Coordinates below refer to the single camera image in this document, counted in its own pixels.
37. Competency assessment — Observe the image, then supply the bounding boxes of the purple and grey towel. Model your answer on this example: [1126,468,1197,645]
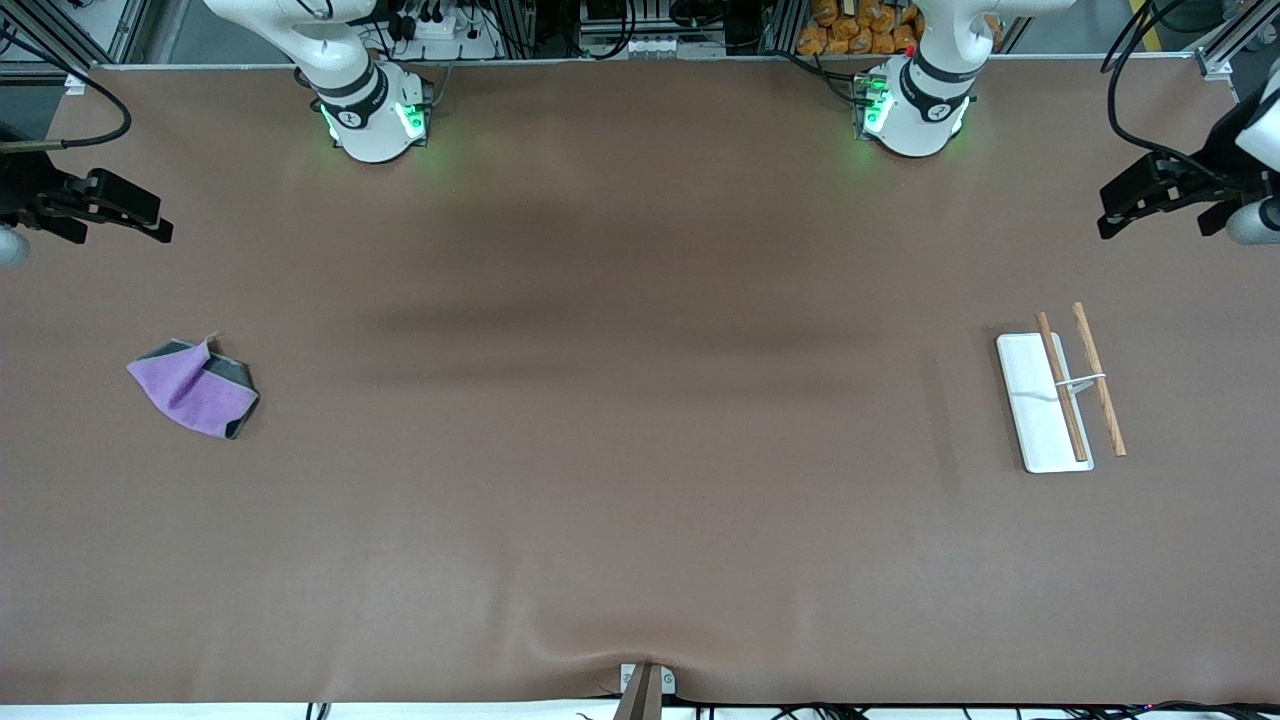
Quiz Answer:
[126,335,261,441]

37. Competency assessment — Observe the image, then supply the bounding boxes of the white rack with wooden bars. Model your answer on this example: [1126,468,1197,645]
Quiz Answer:
[995,301,1128,474]

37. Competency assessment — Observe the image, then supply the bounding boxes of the orange snack bags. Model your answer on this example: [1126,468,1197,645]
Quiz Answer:
[797,0,1001,56]

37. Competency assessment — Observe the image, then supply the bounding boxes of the white power strip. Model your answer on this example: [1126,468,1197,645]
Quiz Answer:
[395,10,501,61]

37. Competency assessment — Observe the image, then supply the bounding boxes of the white terminal strip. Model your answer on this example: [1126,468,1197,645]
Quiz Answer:
[620,35,726,59]

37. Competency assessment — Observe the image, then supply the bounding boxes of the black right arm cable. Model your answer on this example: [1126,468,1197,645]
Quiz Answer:
[0,25,133,153]

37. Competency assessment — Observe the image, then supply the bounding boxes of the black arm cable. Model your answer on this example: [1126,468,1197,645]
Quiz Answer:
[1100,0,1236,191]
[0,25,133,153]

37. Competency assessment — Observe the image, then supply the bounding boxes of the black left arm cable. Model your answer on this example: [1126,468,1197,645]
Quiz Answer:
[1100,0,1236,191]

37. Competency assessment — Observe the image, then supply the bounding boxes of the aluminium frame profile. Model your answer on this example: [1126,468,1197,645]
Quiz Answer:
[0,0,151,79]
[1195,0,1280,81]

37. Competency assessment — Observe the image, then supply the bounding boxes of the front camera pole with bracket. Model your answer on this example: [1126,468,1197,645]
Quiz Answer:
[612,662,677,720]

